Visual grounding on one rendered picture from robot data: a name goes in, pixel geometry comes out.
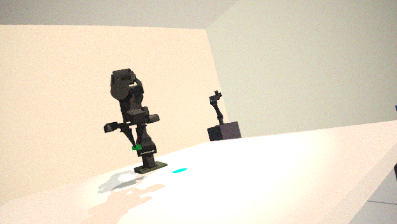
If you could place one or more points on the green rectangular post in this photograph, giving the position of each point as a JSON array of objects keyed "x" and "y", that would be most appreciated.
[{"x": 138, "y": 147}]

